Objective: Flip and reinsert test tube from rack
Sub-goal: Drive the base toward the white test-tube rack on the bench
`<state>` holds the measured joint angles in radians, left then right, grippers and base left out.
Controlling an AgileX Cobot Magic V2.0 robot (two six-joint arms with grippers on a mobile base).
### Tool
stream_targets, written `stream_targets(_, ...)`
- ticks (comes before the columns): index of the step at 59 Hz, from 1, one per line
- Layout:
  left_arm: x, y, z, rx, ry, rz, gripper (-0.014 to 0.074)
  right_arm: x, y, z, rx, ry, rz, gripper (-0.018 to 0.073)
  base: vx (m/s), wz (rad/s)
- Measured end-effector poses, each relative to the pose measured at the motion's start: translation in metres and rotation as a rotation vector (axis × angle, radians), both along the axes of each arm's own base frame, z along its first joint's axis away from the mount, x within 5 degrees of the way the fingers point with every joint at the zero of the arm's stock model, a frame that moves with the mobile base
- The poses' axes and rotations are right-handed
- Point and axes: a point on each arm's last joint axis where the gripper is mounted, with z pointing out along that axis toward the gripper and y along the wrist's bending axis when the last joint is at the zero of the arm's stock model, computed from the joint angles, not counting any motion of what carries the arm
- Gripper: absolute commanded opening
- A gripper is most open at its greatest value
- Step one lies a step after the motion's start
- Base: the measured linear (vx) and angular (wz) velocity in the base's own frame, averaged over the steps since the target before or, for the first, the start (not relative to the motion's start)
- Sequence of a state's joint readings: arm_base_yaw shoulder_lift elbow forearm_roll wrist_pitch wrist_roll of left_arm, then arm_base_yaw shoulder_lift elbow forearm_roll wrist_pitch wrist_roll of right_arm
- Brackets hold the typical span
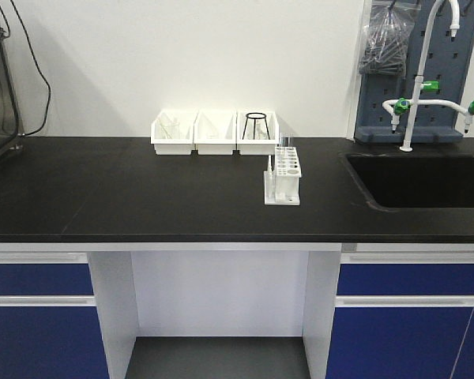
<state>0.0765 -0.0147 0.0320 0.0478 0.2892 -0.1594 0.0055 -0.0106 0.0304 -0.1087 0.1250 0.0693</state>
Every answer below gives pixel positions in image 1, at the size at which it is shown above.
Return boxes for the grey-blue pegboard drying rack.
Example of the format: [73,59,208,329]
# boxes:
[354,1,474,144]

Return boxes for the clear glass flask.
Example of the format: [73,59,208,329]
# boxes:
[253,119,269,140]

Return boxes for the lower right blue cabinet door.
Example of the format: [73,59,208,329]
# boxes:
[326,295,474,378]

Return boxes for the upper left blue drawer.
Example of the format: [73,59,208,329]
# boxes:
[0,253,93,296]

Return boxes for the right white storage bin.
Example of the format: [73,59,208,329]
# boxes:
[236,110,280,156]

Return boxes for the lower left blue cabinet door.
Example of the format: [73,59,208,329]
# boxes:
[0,295,110,378]

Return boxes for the black wire tripod stand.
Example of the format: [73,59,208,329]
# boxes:
[242,112,270,140]

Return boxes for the white lab faucet green knobs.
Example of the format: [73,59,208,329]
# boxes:
[382,0,474,152]

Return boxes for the middle white storage bin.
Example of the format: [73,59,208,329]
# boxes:
[194,110,236,155]

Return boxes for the black lab sink basin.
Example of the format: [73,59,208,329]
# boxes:
[341,153,474,212]

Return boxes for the upper right blue drawer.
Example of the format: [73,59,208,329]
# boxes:
[337,251,474,295]

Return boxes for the clear glass beaker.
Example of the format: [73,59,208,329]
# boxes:
[160,117,181,140]

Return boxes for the white test tube rack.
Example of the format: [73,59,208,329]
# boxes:
[263,146,302,205]

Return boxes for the left white storage bin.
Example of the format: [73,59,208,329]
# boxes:
[151,109,198,155]

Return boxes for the blue cabinet door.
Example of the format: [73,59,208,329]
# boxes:
[0,295,110,378]
[326,295,474,378]

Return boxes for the clear glass test tube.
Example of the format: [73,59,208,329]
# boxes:
[280,134,291,148]

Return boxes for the black hanging cable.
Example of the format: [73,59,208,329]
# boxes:
[9,0,51,137]

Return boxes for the white storage bin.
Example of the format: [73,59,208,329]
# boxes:
[151,109,198,155]
[236,110,280,156]
[194,110,236,155]

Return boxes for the blue drawer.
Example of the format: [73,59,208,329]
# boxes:
[337,251,474,295]
[0,253,93,296]

